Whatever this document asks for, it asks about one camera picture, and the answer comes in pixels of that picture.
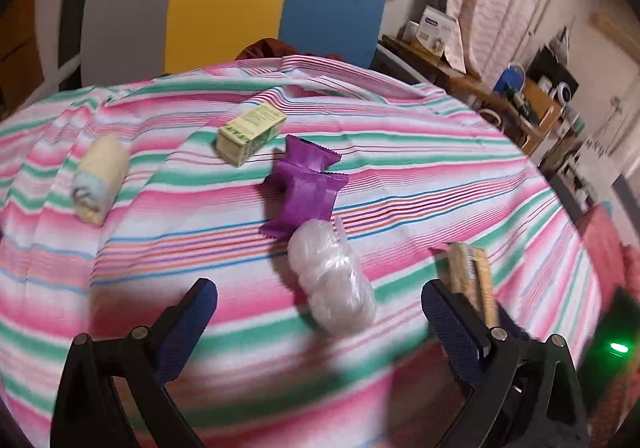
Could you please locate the purple snack packet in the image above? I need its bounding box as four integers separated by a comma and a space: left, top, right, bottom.
259, 161, 348, 240
272, 135, 347, 181

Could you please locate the small green yellow box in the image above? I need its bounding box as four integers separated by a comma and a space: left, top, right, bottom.
215, 103, 286, 167

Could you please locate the striped bed sheet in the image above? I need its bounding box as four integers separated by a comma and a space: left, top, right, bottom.
1, 56, 601, 447

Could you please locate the wooden side desk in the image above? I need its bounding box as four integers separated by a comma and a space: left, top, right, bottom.
378, 36, 561, 156

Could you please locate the blue round fan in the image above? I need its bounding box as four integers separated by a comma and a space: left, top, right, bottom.
492, 63, 526, 95

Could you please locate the dark red cloth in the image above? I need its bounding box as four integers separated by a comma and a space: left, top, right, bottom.
235, 38, 314, 60

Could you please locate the white blue product box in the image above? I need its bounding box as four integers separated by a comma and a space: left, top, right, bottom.
416, 6, 458, 57

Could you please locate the grey yellow blue chair back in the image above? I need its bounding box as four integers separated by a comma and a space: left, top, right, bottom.
79, 0, 385, 86

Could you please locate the black foam roll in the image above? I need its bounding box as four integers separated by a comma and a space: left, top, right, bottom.
58, 0, 86, 69

